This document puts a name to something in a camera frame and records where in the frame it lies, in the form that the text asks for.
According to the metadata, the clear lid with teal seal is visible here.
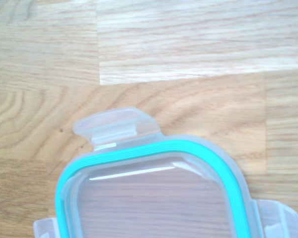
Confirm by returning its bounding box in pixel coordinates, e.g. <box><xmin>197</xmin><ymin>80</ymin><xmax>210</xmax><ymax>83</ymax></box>
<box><xmin>33</xmin><ymin>107</ymin><xmax>298</xmax><ymax>238</ymax></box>

